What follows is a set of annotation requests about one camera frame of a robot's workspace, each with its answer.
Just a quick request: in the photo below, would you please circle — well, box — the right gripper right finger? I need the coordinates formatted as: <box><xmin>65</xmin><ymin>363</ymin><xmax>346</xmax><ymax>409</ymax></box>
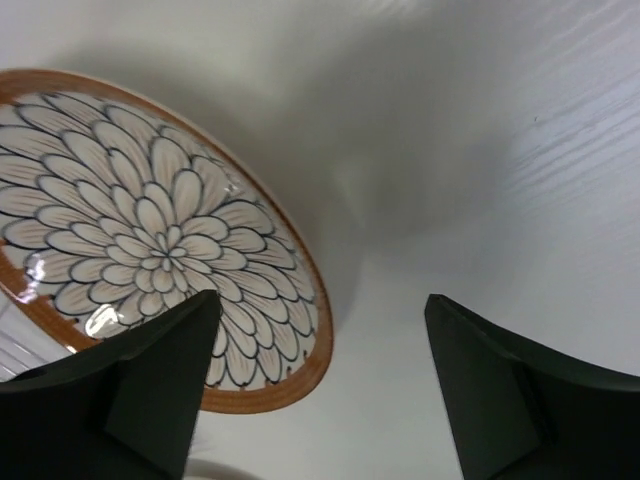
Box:
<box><xmin>424</xmin><ymin>294</ymin><xmax>639</xmax><ymax>479</ymax></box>

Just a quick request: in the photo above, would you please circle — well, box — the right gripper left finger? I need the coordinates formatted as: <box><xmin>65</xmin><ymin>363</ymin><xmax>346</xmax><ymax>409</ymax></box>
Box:
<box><xmin>1</xmin><ymin>290</ymin><xmax>221</xmax><ymax>479</ymax></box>

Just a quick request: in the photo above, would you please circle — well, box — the flower pattern plate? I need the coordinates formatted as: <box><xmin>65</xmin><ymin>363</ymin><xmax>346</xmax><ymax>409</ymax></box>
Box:
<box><xmin>1</xmin><ymin>68</ymin><xmax>334</xmax><ymax>414</ymax></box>

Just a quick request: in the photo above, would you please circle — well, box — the white wire dish rack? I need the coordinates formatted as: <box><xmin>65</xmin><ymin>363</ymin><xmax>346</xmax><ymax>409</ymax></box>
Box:
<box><xmin>0</xmin><ymin>294</ymin><xmax>74</xmax><ymax>382</ymax></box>

